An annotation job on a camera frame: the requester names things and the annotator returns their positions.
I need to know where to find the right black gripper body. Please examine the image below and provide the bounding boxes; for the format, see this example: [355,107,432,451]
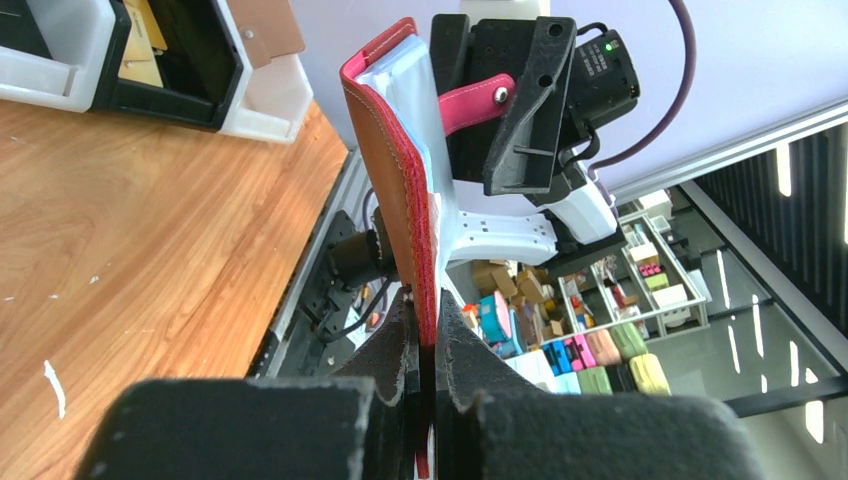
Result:
[430,14,641,196]

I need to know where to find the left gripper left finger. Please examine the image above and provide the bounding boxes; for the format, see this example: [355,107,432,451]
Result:
[332,287,419,406]

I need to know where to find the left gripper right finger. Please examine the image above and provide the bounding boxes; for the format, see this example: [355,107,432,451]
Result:
[435,289,539,412]

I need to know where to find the red leather card holder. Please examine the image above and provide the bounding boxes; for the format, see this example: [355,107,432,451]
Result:
[339,17,518,349]

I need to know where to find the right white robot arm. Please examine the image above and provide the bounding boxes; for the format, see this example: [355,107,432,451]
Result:
[430,14,640,269]

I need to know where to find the brown leather card pouch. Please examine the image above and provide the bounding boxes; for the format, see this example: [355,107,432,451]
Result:
[227,0,305,69]

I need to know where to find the shelf with colourful boxes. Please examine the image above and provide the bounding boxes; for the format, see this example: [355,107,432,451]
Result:
[449,190,711,395]

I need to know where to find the white bin at end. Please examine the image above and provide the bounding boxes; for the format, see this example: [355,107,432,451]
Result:
[218,1,313,144]

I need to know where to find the black plastic bin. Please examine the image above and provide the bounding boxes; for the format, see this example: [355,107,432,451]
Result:
[92,1,245,131]

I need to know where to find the wooden pieces in bin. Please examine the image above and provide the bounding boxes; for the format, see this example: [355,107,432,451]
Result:
[118,0,168,88]

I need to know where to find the white bin with black parts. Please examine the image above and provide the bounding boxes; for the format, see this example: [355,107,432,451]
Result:
[1,0,116,113]

